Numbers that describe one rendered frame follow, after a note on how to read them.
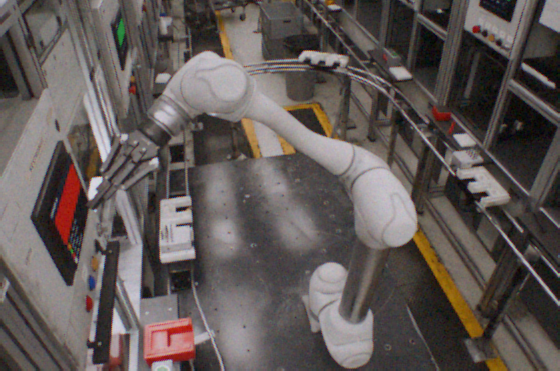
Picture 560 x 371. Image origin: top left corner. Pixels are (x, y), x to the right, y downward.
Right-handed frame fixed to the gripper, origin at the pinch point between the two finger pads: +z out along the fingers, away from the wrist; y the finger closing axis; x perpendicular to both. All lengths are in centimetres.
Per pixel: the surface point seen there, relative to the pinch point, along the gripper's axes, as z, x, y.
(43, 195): 5.4, -14.7, -3.6
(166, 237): 4, 84, 5
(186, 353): 26, 50, 38
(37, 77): -11.2, -9.5, -24.4
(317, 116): -163, 307, 11
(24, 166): 2.9, -19.7, -7.7
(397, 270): -63, 178, 120
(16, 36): -14.5, -17.2, -28.8
